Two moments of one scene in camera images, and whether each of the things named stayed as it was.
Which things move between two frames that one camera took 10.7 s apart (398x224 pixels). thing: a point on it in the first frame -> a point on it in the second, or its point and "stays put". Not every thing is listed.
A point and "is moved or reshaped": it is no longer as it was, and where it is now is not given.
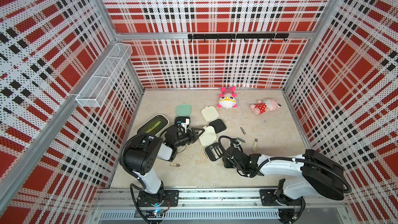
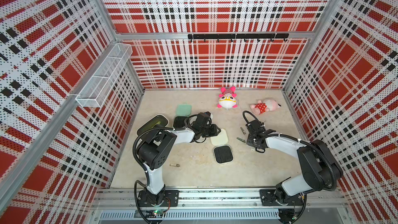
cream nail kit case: x=213 y=151 is moved or reshaped
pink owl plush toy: x=227 y=98 stays put
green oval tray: x=155 y=125 stays put
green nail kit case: x=183 y=112 stays put
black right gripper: x=226 y=163 -> x=249 y=142
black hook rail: x=244 y=36 stays put
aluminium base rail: x=219 y=206 stays put
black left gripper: x=192 y=136 -> x=213 y=130
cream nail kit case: x=211 y=114 -> x=221 y=139
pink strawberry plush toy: x=266 y=105 stays put
